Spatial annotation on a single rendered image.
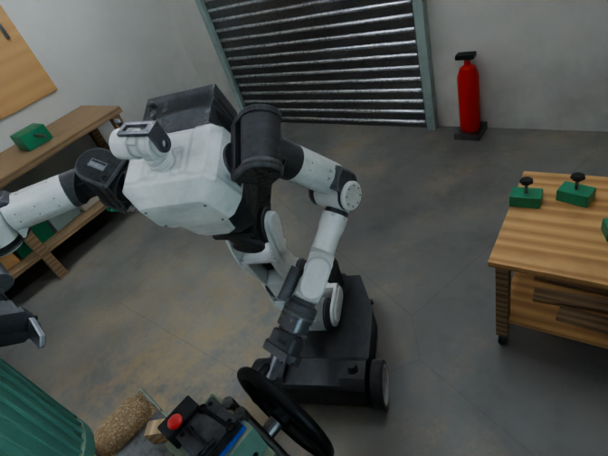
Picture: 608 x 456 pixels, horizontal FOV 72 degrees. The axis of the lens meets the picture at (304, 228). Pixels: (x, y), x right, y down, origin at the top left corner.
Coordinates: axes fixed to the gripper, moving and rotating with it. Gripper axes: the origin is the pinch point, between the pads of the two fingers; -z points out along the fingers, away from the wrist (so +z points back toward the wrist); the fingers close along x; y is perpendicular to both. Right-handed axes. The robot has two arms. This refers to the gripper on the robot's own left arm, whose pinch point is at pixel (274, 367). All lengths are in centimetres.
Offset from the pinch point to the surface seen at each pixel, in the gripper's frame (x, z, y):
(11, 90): 334, 62, 24
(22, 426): -21, -4, 64
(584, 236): -41, 77, -78
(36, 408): -18, -3, 62
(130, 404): 13.1, -18.5, 26.9
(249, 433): -18.4, -6.8, 21.7
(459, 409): -18, 1, -94
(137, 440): 6.9, -23.2, 25.8
